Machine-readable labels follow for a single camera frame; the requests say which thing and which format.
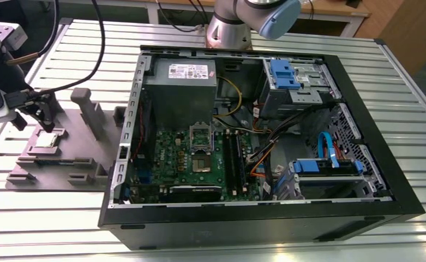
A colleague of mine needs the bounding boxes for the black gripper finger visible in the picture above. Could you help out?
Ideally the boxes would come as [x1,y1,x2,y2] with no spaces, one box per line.
[25,91,56,134]
[12,108,27,131]

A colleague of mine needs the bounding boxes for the silver CPU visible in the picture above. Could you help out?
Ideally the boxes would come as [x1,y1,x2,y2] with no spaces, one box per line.
[33,133,59,148]

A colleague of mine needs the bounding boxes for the metal socket cover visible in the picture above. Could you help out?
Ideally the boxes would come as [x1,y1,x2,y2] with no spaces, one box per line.
[190,124,214,152]

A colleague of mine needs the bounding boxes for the CPU socket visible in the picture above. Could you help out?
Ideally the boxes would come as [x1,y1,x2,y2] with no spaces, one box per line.
[191,152,214,173]

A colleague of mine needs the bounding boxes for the grey parts rack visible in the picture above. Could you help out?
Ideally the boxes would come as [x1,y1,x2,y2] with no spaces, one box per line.
[4,87,125,192]

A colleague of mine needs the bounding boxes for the grey power supply unit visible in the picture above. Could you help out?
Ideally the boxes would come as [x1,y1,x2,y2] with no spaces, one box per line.
[145,58,219,129]

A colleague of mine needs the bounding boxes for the green motherboard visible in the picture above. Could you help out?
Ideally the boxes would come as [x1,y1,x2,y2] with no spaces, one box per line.
[133,130,263,204]

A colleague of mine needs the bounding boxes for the black graphics card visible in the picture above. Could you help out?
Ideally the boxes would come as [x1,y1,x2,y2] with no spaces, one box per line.
[159,184,223,203]

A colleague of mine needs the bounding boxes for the black PC case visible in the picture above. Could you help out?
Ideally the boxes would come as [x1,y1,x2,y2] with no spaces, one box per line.
[97,45,426,251]

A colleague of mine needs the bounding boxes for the blue plastic drive latch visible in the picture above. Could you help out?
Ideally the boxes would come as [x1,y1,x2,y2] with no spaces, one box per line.
[270,58,303,90]

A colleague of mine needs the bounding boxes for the metal optical drive cage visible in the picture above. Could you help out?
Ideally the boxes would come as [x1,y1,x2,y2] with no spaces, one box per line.
[262,57,340,118]

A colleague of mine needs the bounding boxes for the hard disk in blue carrier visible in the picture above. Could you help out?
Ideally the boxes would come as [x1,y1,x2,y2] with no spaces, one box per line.
[288,158,364,178]

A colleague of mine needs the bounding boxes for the metal disk bay cage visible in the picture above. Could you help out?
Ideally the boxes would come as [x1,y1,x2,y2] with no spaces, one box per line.
[270,159,387,201]

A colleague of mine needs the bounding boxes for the wooden cabinet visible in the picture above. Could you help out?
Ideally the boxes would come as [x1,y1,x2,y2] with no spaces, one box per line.
[356,0,426,76]

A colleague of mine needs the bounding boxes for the black cable tan sleeve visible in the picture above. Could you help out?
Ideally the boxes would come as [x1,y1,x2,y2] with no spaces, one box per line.
[4,0,61,66]

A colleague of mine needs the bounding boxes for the black cable clear plug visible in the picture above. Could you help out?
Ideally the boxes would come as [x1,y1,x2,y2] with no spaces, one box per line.
[171,0,208,33]

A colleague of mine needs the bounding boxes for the yellow wire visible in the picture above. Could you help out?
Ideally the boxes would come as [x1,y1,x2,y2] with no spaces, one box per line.
[212,78,243,118]

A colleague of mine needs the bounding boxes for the orange data wire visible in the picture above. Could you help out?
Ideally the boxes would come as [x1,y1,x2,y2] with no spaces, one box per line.
[251,160,271,178]

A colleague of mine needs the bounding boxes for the black cable bundle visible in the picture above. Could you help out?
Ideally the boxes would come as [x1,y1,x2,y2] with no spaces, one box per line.
[248,103,332,164]

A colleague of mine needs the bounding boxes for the blue data wire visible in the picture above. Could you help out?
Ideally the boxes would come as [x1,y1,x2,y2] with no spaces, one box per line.
[316,132,340,169]

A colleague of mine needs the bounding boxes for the wooden desk white frame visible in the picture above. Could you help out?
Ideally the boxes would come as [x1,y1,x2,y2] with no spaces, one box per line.
[299,0,372,38]

